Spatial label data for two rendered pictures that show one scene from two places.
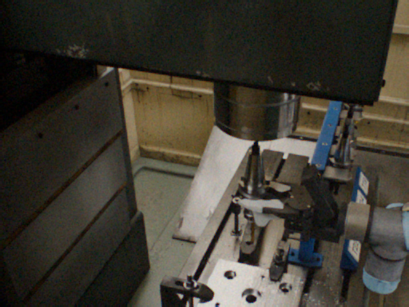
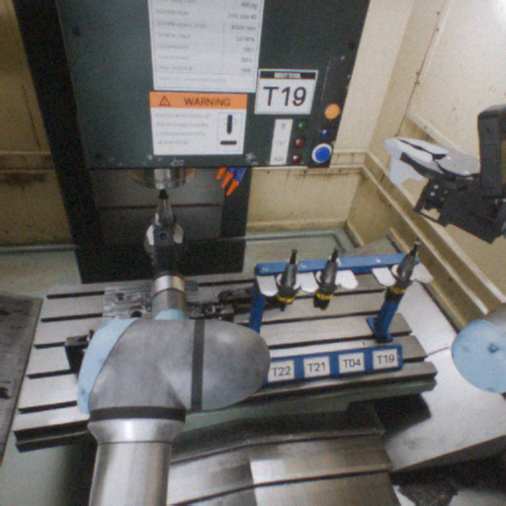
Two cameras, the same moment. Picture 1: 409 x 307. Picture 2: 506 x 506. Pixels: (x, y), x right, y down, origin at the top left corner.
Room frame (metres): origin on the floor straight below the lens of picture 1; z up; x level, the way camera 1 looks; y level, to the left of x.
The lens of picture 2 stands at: (0.58, -0.83, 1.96)
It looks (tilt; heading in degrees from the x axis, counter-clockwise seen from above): 40 degrees down; 62
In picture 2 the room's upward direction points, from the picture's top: 6 degrees clockwise
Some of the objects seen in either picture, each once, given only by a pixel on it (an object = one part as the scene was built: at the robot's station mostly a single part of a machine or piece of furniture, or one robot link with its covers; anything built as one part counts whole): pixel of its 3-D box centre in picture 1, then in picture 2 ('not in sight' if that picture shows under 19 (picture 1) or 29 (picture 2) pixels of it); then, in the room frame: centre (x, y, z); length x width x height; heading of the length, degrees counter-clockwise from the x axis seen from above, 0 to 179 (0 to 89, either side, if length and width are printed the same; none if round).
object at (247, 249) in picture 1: (254, 230); (255, 296); (1.08, 0.02, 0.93); 0.26 x 0.05 x 0.06; 173
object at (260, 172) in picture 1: (255, 166); (163, 208); (0.78, 0.02, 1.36); 0.04 x 0.04 x 0.07
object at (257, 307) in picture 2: (310, 220); (256, 311); (1.00, -0.13, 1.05); 0.10 x 0.05 x 0.30; 78
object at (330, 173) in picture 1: (338, 174); (267, 286); (0.99, -0.18, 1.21); 0.07 x 0.05 x 0.01; 78
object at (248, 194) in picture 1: (254, 185); (164, 222); (0.78, 0.02, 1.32); 0.06 x 0.06 x 0.03
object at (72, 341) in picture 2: not in sight; (92, 346); (0.55, -0.03, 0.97); 0.13 x 0.03 x 0.15; 168
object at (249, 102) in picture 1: (258, 90); (160, 148); (0.78, 0.02, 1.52); 0.16 x 0.16 x 0.12
